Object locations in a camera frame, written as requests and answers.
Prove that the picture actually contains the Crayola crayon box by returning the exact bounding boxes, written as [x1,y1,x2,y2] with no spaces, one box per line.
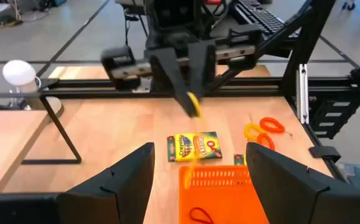
[166,131,223,163]
[233,153,247,166]

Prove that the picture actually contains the black keyboard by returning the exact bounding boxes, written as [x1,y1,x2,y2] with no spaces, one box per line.
[234,0,298,40]

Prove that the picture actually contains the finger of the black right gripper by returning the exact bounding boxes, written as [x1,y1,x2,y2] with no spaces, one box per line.
[148,47,201,119]
[187,42,217,101]

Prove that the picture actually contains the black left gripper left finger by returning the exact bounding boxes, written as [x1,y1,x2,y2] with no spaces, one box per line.
[0,142,155,224]

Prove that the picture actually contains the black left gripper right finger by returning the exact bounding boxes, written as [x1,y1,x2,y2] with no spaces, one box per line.
[245,142,360,224]

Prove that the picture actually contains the white knob on stand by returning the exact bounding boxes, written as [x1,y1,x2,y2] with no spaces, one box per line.
[0,59,42,111]

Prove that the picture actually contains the orange plastic basket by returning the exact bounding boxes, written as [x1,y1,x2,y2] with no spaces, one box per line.
[178,164,270,224]

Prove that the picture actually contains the silver aluminium bar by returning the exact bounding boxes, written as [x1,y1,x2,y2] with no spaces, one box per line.
[296,63,310,125]

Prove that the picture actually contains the silver mounting plate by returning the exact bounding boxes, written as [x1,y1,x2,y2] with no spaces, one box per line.
[132,77,152,94]

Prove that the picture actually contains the yellow rubber band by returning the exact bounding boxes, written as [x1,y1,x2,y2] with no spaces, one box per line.
[182,91,204,189]

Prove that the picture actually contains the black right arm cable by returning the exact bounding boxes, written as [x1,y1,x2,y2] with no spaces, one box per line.
[122,7,149,47]

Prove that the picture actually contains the wooden riser shelf black legs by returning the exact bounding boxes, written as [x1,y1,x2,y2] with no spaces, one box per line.
[0,77,83,194]

